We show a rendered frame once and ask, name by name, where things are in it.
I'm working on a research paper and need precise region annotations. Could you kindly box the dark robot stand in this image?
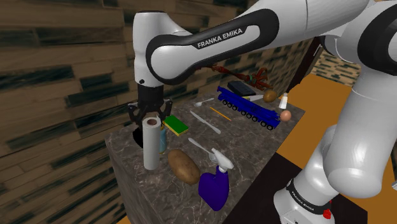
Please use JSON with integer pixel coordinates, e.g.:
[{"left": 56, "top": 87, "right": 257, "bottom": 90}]
[{"left": 222, "top": 151, "right": 368, "bottom": 224}]

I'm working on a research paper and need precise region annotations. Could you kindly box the white paper towel roll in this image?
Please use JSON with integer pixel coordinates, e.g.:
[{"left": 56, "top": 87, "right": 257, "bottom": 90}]
[{"left": 142, "top": 116, "right": 162, "bottom": 171}]

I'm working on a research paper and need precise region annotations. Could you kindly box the red lobster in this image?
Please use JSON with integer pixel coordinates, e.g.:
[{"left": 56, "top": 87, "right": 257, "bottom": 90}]
[{"left": 201, "top": 63, "right": 274, "bottom": 91}]

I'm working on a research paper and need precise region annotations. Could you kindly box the blue toy crane truck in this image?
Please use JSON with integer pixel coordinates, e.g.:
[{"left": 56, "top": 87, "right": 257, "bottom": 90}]
[{"left": 216, "top": 85, "right": 282, "bottom": 131}]

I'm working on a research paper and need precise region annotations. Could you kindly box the orange pencil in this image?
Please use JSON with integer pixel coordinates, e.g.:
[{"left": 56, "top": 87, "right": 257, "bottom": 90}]
[{"left": 209, "top": 106, "right": 232, "bottom": 122}]

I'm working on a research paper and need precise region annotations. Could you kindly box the grey table knife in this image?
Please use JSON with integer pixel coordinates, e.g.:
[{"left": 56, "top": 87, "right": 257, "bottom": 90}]
[{"left": 190, "top": 110, "right": 222, "bottom": 135}]

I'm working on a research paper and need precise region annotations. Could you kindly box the teal bottle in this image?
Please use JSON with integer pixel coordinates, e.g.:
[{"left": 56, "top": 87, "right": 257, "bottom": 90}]
[{"left": 159, "top": 126, "right": 167, "bottom": 155}]

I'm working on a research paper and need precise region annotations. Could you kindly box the large brown potato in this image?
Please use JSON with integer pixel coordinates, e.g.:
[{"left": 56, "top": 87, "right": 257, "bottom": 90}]
[{"left": 167, "top": 148, "right": 202, "bottom": 186}]

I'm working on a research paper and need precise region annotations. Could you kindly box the green and yellow sponge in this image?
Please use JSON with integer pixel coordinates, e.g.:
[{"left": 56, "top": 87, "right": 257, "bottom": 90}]
[{"left": 162, "top": 115, "right": 190, "bottom": 137}]

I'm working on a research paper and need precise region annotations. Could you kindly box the brown egg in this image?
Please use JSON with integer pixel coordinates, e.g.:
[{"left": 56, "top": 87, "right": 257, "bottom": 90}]
[{"left": 279, "top": 109, "right": 293, "bottom": 122}]

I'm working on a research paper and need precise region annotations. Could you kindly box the purple spray bottle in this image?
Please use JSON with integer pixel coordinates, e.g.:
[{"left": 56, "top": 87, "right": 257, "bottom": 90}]
[{"left": 197, "top": 147, "right": 235, "bottom": 212}]

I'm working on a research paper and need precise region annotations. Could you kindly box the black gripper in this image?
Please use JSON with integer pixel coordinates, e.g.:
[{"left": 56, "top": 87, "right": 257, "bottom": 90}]
[{"left": 127, "top": 83, "right": 173, "bottom": 126}]

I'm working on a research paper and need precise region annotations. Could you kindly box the small white spoon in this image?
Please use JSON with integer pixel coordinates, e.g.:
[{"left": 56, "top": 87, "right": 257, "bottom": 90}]
[{"left": 193, "top": 97, "right": 215, "bottom": 108}]

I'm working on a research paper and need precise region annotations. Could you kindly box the white blade knife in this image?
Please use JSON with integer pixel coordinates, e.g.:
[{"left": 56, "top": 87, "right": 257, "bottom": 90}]
[{"left": 241, "top": 94, "right": 265, "bottom": 102}]

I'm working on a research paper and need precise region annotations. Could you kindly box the black book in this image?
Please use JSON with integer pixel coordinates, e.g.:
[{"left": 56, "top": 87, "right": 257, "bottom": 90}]
[{"left": 226, "top": 80, "right": 257, "bottom": 97}]

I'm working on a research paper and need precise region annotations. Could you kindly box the black round object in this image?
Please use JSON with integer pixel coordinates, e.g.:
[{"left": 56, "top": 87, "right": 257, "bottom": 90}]
[{"left": 132, "top": 128, "right": 144, "bottom": 150}]

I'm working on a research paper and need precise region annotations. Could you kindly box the large grey spoon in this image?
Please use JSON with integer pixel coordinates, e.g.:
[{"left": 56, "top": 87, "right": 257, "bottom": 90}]
[{"left": 188, "top": 137, "right": 218, "bottom": 163}]

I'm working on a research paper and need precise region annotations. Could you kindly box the small brown potato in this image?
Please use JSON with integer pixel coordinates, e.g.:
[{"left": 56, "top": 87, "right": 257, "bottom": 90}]
[{"left": 262, "top": 90, "right": 279, "bottom": 104}]

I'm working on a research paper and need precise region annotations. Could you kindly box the white salt shaker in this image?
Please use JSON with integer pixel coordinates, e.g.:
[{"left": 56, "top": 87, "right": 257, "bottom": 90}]
[{"left": 278, "top": 92, "right": 289, "bottom": 110}]

